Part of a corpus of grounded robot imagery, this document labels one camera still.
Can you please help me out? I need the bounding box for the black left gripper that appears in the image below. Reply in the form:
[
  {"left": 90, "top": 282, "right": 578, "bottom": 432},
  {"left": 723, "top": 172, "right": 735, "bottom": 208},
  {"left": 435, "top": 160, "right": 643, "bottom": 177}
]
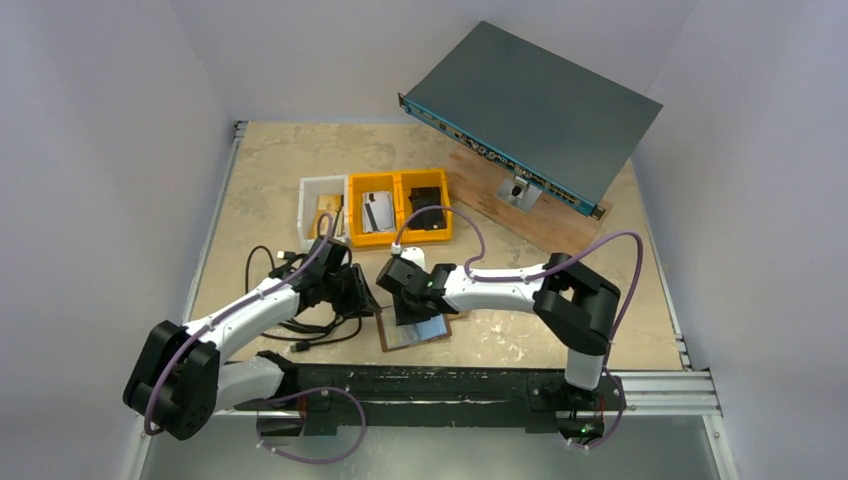
[{"left": 322, "top": 263, "right": 380, "bottom": 318}]

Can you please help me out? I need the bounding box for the brown leather card holder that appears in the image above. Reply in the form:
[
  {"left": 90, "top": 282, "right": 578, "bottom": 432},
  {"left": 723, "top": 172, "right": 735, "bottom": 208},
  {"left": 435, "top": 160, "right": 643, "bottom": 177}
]
[{"left": 376, "top": 309, "right": 469, "bottom": 353}]

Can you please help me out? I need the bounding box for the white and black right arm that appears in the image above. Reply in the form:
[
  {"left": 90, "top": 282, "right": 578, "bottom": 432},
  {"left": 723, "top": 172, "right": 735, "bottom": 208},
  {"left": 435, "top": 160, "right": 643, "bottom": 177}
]
[{"left": 376, "top": 253, "right": 621, "bottom": 407}]

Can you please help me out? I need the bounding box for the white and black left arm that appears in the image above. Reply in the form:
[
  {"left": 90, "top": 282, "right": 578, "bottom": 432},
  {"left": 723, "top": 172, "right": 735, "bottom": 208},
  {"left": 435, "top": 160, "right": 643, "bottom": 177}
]
[{"left": 123, "top": 237, "right": 381, "bottom": 440}]

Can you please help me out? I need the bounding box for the silver cards stack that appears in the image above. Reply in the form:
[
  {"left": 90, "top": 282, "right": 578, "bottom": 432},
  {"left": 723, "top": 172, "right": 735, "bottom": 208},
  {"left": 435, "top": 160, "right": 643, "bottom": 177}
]
[{"left": 362, "top": 191, "right": 396, "bottom": 234}]

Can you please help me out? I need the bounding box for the black cards stack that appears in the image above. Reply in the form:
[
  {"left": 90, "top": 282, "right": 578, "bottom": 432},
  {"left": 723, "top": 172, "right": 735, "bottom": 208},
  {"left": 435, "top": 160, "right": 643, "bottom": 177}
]
[{"left": 408, "top": 186, "right": 446, "bottom": 231}]

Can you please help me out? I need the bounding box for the gold cards stack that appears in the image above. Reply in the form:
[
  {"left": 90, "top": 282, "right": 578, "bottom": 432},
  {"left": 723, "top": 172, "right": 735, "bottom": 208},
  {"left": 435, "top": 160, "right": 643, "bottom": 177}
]
[{"left": 313, "top": 194, "right": 344, "bottom": 236}]

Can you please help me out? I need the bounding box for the yellow bin left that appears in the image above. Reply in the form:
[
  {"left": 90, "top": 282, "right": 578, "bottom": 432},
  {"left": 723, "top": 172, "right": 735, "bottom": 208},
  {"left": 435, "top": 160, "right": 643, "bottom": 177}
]
[{"left": 346, "top": 172, "right": 400, "bottom": 247}]

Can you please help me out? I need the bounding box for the yellow bin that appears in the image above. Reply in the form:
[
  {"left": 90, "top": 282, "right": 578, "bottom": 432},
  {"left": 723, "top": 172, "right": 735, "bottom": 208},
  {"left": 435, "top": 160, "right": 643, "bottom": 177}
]
[
  {"left": 346, "top": 172, "right": 400, "bottom": 247},
  {"left": 395, "top": 168, "right": 453, "bottom": 244}
]

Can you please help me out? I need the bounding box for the white plastic bin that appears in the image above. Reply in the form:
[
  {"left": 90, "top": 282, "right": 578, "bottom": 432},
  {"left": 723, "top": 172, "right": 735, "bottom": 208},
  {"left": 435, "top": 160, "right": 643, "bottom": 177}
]
[{"left": 297, "top": 175, "right": 352, "bottom": 251}]

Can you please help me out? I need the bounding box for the yellow bin right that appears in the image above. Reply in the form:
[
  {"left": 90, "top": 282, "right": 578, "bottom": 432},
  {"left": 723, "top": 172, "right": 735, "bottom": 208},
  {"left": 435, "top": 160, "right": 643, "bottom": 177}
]
[{"left": 395, "top": 168, "right": 453, "bottom": 244}]

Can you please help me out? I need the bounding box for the wooden board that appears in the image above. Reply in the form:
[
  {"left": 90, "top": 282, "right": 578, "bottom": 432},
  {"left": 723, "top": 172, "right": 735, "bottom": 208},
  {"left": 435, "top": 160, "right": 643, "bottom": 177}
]
[{"left": 443, "top": 146, "right": 612, "bottom": 254}]

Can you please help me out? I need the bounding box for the black usb cable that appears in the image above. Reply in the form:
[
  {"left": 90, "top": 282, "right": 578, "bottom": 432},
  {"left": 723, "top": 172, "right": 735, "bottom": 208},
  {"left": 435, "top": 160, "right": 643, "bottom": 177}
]
[{"left": 244, "top": 245, "right": 364, "bottom": 356}]

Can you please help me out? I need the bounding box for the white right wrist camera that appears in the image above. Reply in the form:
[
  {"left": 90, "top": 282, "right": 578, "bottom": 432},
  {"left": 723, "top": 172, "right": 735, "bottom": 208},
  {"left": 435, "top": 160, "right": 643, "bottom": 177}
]
[{"left": 390, "top": 243, "right": 426, "bottom": 269}]

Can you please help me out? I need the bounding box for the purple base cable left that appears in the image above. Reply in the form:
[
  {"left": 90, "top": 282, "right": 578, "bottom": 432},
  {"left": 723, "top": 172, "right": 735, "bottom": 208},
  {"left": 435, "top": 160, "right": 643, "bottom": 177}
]
[{"left": 255, "top": 386, "right": 367, "bottom": 466}]

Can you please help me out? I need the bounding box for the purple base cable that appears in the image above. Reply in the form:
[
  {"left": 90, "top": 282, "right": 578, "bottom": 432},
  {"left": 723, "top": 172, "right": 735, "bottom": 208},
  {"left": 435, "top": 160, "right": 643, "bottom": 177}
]
[
  {"left": 563, "top": 370, "right": 629, "bottom": 452},
  {"left": 255, "top": 386, "right": 367, "bottom": 466}
]

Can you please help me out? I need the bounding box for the metal bracket with knob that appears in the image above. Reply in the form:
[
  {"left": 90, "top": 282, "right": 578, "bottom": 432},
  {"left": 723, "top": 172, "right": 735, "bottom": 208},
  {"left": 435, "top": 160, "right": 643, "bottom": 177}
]
[{"left": 496, "top": 176, "right": 543, "bottom": 212}]

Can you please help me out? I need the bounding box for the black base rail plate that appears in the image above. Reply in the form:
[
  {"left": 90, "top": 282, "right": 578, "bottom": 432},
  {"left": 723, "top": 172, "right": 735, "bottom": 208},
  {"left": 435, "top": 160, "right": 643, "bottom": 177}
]
[{"left": 236, "top": 353, "right": 627, "bottom": 440}]

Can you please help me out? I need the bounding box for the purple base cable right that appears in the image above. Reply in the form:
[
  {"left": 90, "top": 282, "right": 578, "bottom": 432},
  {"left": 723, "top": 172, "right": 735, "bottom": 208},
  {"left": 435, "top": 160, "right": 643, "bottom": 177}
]
[{"left": 563, "top": 370, "right": 629, "bottom": 452}]

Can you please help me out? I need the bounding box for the blue grey network switch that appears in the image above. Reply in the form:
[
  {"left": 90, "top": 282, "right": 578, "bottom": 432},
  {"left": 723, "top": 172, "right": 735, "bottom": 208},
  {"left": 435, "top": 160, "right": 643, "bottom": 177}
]
[{"left": 398, "top": 21, "right": 663, "bottom": 217}]

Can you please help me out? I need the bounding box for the aluminium frame rail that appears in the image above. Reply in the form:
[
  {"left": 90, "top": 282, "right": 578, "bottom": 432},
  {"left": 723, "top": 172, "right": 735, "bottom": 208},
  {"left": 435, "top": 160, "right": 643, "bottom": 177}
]
[{"left": 617, "top": 371, "right": 721, "bottom": 417}]

